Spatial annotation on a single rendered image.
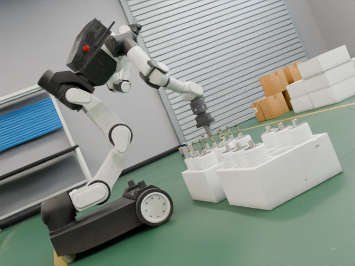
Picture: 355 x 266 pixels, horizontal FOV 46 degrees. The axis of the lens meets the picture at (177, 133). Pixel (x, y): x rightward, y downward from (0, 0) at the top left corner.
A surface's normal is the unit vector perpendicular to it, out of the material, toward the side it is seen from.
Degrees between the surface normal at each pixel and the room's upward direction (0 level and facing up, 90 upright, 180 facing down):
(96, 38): 101
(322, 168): 90
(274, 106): 90
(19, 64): 90
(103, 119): 90
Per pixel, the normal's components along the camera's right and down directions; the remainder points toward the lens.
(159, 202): 0.28, -0.09
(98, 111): 0.49, 0.26
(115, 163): 0.25, 0.33
